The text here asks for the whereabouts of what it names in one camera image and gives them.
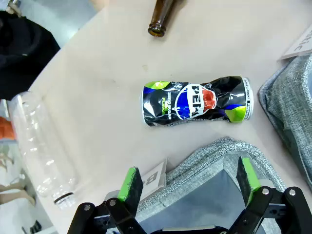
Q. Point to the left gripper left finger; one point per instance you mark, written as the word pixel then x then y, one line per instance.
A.
pixel 128 190

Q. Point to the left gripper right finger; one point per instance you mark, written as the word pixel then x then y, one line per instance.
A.
pixel 249 180

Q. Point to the crushed black Pepsi can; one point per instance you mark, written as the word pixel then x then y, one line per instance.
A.
pixel 195 102

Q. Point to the large clear plastic bottle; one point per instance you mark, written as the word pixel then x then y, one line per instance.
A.
pixel 41 146

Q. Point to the brown glass bottle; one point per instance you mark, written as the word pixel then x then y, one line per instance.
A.
pixel 161 17

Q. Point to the grey fabric bottle basket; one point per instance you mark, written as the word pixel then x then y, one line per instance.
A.
pixel 207 156

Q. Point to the grey fabric plastic basket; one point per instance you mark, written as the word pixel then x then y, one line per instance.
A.
pixel 287 97

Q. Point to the white Bottle label card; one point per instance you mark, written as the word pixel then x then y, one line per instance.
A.
pixel 153 180

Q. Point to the orange garment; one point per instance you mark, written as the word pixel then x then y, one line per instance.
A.
pixel 6 128

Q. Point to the white Plastic label card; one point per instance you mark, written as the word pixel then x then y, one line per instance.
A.
pixel 299 46

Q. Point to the person in black cardigan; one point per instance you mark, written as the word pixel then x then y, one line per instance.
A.
pixel 24 61

